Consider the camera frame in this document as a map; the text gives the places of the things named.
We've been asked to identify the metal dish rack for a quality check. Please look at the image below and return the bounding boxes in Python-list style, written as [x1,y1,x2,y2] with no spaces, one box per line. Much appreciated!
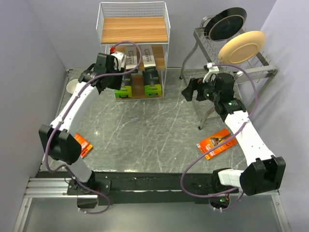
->
[179,14,280,130]

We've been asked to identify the white Harry's box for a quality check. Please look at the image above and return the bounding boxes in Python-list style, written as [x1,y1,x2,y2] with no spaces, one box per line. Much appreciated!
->
[125,46,138,71]
[140,45,156,72]

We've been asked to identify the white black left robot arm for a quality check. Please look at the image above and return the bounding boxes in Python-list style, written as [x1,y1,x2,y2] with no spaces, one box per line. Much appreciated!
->
[39,52,126,194]

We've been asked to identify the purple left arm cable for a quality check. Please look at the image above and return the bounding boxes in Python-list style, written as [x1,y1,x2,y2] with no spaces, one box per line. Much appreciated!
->
[44,40,143,215]

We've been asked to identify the orange gillette pack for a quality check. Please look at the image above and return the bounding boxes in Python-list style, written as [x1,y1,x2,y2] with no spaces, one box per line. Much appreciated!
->
[74,133,93,158]
[197,129,237,160]

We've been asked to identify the red floral ceramic bowl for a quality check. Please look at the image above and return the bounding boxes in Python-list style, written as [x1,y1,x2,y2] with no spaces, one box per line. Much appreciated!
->
[66,79,79,94]

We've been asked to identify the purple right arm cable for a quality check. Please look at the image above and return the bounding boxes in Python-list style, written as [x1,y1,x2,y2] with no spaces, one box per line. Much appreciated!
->
[180,64,259,212]

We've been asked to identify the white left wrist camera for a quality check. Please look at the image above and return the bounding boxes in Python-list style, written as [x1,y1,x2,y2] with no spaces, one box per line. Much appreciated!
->
[110,46,126,71]

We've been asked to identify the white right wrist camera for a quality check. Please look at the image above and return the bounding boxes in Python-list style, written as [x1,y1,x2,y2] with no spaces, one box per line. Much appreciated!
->
[202,63,219,83]

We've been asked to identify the beige plate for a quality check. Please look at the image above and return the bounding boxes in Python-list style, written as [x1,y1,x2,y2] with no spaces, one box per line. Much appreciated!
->
[218,30,266,64]

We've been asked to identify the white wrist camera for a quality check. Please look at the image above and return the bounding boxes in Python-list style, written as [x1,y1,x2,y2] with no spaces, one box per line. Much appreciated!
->
[202,63,219,83]
[110,46,126,71]

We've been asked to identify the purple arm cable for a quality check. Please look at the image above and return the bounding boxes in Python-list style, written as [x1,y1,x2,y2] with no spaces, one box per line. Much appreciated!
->
[44,40,143,215]
[180,64,259,212]

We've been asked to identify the white wire wooden shelf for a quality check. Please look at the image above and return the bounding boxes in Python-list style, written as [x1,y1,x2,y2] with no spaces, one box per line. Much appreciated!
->
[96,1,170,101]

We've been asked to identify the black plate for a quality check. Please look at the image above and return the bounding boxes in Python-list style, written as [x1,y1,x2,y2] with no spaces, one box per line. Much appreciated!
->
[204,7,247,41]

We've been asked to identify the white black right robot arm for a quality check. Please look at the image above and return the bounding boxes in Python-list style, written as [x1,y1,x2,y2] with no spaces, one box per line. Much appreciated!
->
[182,73,286,196]

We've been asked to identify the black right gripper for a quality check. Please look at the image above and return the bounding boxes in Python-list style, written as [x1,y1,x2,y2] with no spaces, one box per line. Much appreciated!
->
[182,75,221,103]

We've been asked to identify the Gillette Labs razor box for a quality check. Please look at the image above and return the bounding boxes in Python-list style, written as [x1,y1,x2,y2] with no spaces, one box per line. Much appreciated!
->
[142,71,162,97]
[114,74,132,98]

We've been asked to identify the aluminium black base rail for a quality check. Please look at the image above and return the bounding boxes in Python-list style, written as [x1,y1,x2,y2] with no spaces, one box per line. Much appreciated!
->
[12,173,293,232]

